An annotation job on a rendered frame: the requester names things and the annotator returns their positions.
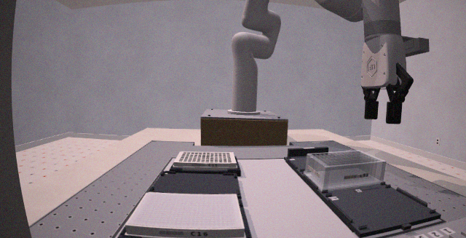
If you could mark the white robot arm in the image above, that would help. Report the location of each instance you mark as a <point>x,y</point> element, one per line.
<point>380,16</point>

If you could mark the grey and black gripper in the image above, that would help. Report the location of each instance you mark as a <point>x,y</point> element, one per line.
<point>384,67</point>

